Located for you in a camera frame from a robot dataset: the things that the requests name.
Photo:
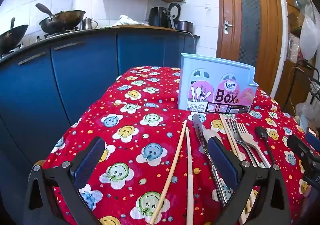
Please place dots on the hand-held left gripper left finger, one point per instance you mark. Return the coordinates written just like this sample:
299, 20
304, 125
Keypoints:
90, 157

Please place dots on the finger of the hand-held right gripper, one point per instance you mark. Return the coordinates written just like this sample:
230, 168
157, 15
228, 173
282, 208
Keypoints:
300, 143
313, 141

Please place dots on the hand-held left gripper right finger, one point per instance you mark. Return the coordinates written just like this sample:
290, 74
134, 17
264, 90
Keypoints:
222, 157

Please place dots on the steel fork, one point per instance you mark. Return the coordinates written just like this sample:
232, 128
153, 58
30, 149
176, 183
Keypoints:
232, 127
242, 132

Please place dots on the cream white chopstick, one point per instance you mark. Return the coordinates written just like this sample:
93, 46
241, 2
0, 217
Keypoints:
189, 165

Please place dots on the steel tongs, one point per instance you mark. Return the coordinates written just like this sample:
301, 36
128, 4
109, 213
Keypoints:
200, 127

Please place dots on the black spoon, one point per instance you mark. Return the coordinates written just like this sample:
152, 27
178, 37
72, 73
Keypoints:
261, 133

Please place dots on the beige chopstick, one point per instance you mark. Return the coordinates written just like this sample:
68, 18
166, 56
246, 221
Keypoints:
177, 151

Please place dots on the light blue utensil box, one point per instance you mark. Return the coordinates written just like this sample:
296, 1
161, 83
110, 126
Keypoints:
200, 64

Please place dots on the clear plastic bag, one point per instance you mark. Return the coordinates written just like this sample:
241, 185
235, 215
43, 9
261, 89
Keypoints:
303, 115

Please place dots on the red smiley flower tablecloth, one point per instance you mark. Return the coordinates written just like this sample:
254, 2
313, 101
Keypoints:
140, 125

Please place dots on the black metal rack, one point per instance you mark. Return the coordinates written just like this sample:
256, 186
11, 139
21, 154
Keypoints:
303, 62

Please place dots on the blue kitchen base cabinet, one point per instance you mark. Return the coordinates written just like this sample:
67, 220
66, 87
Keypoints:
82, 69

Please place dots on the clear packet of goods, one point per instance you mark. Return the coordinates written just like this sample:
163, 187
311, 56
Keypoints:
293, 48

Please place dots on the white plastic bag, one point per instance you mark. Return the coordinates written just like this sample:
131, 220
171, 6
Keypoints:
308, 39

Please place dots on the cardboard box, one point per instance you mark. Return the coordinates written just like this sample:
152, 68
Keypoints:
295, 19

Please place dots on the gas stove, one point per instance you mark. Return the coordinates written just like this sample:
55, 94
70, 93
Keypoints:
53, 34

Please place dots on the wooden shelf unit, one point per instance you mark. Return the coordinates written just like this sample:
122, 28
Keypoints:
293, 14

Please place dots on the steel pitcher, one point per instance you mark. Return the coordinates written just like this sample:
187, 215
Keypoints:
87, 24

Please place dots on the large steel wok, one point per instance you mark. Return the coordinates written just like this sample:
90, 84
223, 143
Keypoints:
62, 21

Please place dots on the grey jar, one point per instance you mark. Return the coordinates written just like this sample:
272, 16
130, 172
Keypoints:
298, 2

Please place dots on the white patterned cloth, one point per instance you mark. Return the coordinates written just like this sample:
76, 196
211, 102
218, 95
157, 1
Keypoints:
125, 20

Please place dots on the wooden cutting board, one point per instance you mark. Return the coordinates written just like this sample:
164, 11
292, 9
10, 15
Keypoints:
150, 27

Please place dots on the dark wok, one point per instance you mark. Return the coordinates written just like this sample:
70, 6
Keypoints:
10, 37

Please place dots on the wooden door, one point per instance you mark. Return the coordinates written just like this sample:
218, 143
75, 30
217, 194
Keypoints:
227, 2

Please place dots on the black air fryer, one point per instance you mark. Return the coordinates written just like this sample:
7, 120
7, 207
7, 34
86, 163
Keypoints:
157, 16

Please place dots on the black spatula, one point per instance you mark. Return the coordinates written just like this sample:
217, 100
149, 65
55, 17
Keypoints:
43, 8

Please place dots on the white wall switch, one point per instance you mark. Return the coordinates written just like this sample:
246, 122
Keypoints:
208, 6

